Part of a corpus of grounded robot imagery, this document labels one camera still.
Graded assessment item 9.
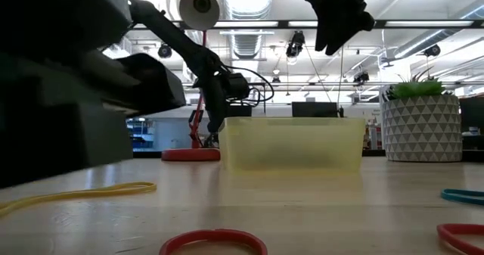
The black overhead crossbar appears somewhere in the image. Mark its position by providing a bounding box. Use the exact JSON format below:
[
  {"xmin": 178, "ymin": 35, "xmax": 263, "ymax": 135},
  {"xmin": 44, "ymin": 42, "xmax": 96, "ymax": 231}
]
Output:
[{"xmin": 128, "ymin": 19, "xmax": 484, "ymax": 31}]

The silver ceiling air duct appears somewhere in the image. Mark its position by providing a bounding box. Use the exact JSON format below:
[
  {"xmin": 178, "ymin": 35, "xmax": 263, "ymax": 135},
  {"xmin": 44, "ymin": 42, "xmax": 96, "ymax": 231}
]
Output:
[
  {"xmin": 222, "ymin": 0, "xmax": 277, "ymax": 61},
  {"xmin": 381, "ymin": 0, "xmax": 484, "ymax": 65}
]

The blue storage shelf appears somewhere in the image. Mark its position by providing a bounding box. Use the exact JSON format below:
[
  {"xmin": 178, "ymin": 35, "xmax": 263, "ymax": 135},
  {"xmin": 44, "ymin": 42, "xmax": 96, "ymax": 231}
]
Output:
[{"xmin": 126, "ymin": 117, "xmax": 156, "ymax": 153}]

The yellow rubber band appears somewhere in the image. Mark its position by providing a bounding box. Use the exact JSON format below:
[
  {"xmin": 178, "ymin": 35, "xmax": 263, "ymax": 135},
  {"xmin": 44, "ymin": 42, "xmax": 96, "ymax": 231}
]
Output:
[{"xmin": 0, "ymin": 181, "xmax": 158, "ymax": 218}]

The red desk lamp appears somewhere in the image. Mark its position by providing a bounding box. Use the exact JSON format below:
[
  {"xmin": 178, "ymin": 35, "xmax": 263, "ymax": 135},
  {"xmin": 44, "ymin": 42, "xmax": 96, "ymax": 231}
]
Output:
[{"xmin": 160, "ymin": 0, "xmax": 222, "ymax": 163}]

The blue rubber band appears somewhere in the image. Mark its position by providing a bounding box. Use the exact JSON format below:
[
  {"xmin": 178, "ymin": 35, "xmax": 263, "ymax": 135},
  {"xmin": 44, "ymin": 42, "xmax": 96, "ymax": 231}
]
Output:
[{"xmin": 440, "ymin": 188, "xmax": 484, "ymax": 207}]

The black monitor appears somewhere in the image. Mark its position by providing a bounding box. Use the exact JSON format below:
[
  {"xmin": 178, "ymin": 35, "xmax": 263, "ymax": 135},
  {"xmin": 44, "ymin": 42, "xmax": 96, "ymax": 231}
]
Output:
[
  {"xmin": 458, "ymin": 97, "xmax": 484, "ymax": 138},
  {"xmin": 291, "ymin": 101, "xmax": 339, "ymax": 119}
]

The yellow translucent plastic bin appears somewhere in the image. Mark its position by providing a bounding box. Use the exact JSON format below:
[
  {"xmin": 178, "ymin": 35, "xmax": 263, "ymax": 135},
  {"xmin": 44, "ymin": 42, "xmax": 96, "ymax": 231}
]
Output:
[{"xmin": 218, "ymin": 116, "xmax": 367, "ymax": 174}]

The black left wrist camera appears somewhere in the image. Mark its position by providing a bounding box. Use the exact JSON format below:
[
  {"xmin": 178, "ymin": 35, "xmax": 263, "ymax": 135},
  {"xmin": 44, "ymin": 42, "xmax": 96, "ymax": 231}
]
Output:
[{"xmin": 225, "ymin": 71, "xmax": 251, "ymax": 101}]

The succulent in patterned white pot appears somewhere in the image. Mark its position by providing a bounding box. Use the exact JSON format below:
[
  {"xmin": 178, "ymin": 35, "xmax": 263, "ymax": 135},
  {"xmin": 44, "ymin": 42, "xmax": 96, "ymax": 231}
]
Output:
[{"xmin": 380, "ymin": 68, "xmax": 464, "ymax": 163}]

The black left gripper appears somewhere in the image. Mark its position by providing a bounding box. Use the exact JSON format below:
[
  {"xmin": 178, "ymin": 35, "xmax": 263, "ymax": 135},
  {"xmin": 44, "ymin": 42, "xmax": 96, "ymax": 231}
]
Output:
[{"xmin": 191, "ymin": 45, "xmax": 232, "ymax": 135}]

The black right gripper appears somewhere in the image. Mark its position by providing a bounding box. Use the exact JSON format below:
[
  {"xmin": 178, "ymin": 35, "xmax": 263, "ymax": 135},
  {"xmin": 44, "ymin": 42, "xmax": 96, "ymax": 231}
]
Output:
[{"xmin": 301, "ymin": 0, "xmax": 377, "ymax": 58}]

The black ceiling-mounted camera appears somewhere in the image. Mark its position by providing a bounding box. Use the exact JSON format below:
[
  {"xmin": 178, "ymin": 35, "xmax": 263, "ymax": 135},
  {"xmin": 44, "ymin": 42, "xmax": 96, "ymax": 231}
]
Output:
[
  {"xmin": 157, "ymin": 42, "xmax": 174, "ymax": 60},
  {"xmin": 422, "ymin": 43, "xmax": 442, "ymax": 59},
  {"xmin": 285, "ymin": 30, "xmax": 306, "ymax": 66},
  {"xmin": 352, "ymin": 71, "xmax": 371, "ymax": 86}
]

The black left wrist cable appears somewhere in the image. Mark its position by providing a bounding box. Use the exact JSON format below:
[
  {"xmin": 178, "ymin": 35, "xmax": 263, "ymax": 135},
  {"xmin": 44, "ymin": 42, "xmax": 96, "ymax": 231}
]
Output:
[{"xmin": 222, "ymin": 64, "xmax": 276, "ymax": 105}]

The red rubber band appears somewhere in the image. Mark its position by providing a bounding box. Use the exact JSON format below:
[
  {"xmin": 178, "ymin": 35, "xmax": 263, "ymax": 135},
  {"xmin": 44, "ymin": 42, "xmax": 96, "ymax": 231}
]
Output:
[
  {"xmin": 158, "ymin": 228, "xmax": 269, "ymax": 255},
  {"xmin": 436, "ymin": 223, "xmax": 484, "ymax": 255}
]

